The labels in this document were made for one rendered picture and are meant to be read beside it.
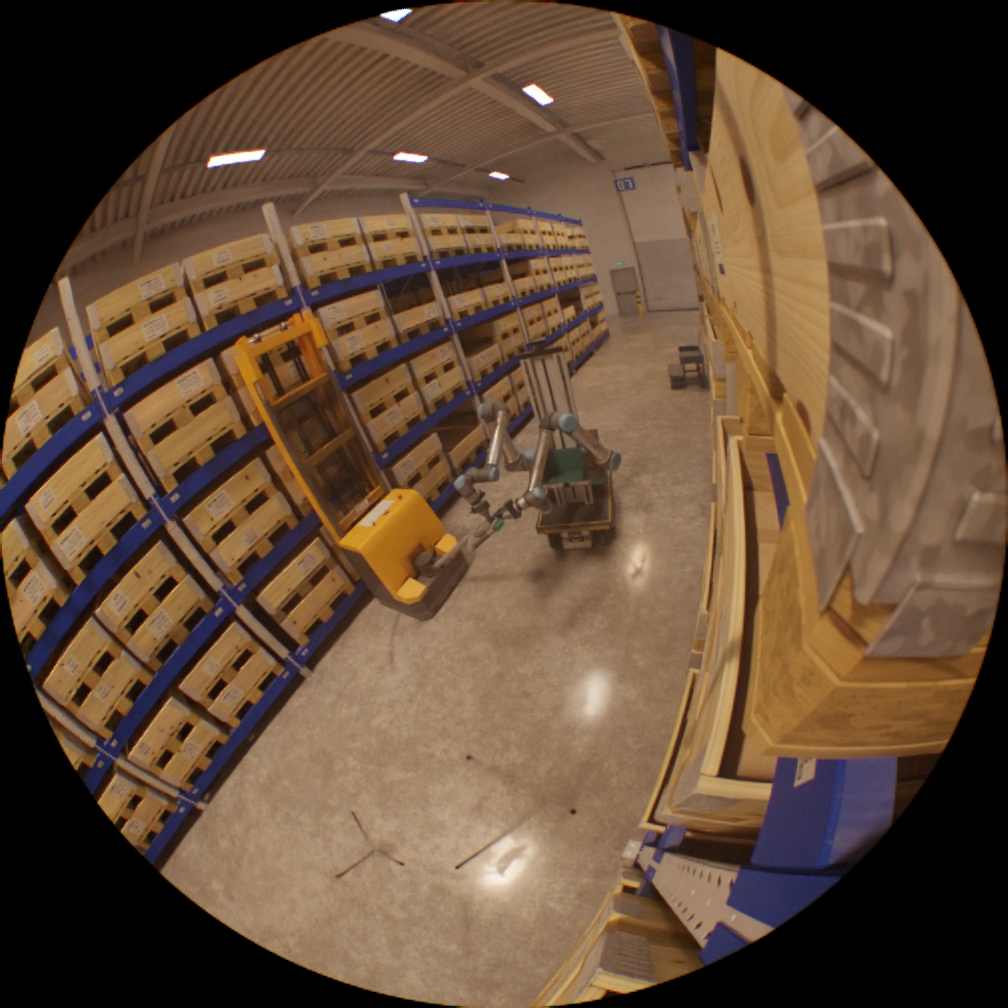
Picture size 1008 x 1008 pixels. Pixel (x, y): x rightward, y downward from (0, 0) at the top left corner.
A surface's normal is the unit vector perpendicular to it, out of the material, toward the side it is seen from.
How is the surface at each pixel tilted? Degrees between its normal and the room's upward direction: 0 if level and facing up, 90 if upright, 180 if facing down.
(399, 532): 74
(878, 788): 0
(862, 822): 0
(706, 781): 0
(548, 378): 90
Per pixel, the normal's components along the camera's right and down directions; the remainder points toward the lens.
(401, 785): -0.28, -0.79
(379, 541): 0.68, -0.23
